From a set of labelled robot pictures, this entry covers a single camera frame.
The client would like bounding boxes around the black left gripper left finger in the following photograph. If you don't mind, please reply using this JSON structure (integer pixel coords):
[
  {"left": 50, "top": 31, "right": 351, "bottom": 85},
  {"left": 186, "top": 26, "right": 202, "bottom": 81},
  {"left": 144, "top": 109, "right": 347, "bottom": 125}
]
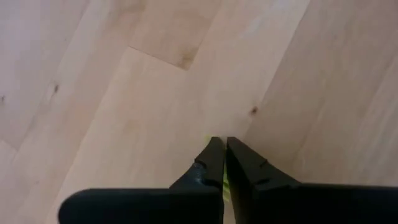
[{"left": 57, "top": 136, "right": 226, "bottom": 224}]

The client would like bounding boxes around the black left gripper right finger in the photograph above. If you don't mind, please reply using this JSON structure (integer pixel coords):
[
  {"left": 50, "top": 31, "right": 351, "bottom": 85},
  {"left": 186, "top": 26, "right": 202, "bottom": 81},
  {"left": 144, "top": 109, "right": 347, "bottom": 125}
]
[{"left": 226, "top": 136, "right": 398, "bottom": 224}]

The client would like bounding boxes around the green plastic spider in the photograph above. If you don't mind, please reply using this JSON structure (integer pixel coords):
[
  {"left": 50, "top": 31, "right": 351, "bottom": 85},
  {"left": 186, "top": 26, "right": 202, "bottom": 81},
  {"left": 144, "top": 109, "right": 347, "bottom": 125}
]
[{"left": 203, "top": 134, "right": 231, "bottom": 203}]

